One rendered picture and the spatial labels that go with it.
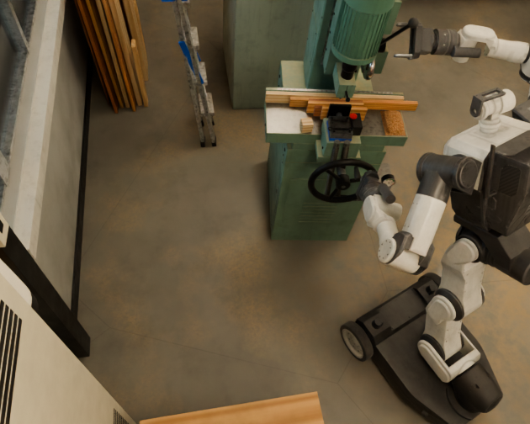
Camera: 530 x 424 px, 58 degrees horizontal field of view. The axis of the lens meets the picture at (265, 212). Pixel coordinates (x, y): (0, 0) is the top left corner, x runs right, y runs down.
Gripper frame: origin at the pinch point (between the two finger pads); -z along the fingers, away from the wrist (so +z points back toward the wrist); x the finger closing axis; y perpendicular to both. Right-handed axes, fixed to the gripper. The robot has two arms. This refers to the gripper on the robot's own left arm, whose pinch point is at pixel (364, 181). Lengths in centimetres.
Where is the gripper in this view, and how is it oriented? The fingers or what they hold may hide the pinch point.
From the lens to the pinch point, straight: 188.4
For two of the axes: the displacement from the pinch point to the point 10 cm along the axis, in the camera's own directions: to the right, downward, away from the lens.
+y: -9.5, -2.5, -2.0
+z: 0.6, 4.6, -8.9
